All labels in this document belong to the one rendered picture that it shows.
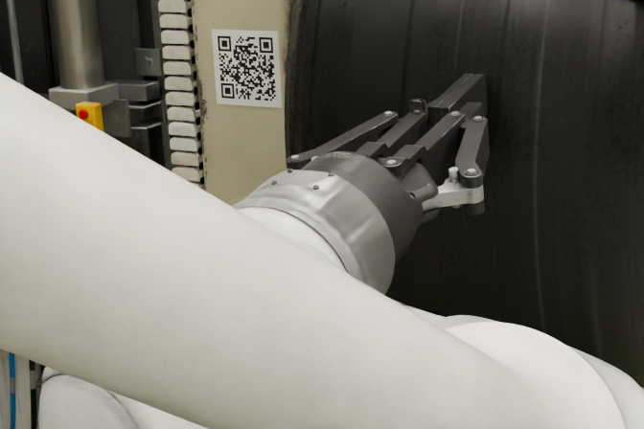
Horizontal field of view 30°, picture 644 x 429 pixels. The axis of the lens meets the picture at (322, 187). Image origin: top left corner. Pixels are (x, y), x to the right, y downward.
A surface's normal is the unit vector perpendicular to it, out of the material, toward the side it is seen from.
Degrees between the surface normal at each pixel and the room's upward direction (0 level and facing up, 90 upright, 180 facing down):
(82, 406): 81
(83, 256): 85
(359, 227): 56
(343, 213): 44
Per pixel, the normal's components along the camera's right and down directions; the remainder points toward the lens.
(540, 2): -0.44, -0.15
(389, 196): 0.70, -0.40
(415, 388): 0.65, -0.10
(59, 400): -0.62, 0.00
